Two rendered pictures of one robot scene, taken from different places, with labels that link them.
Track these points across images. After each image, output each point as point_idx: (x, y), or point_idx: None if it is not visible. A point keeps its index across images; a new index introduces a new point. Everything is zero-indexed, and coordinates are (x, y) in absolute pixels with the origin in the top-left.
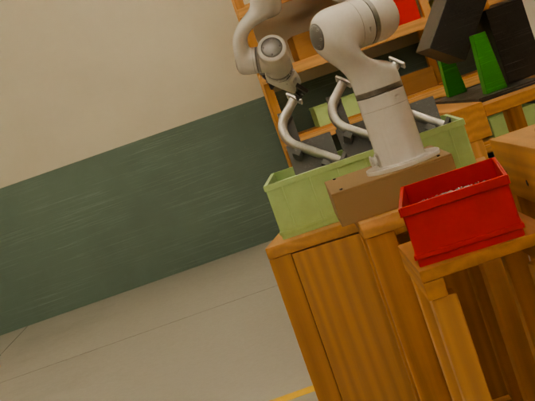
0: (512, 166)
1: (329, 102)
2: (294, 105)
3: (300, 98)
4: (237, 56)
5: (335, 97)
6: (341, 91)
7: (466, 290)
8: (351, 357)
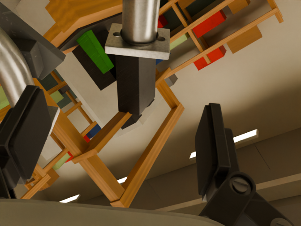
0: None
1: (8, 67)
2: (122, 18)
3: (7, 113)
4: None
5: (5, 85)
6: (9, 102)
7: None
8: None
